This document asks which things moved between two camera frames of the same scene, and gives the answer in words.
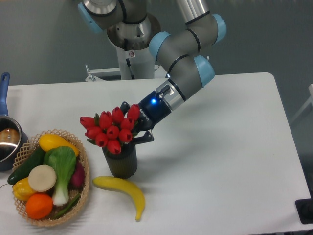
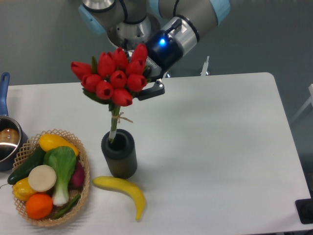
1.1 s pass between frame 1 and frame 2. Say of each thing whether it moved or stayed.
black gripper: moved
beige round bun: stayed
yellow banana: stayed
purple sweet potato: stayed
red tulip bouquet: moved
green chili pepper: stayed
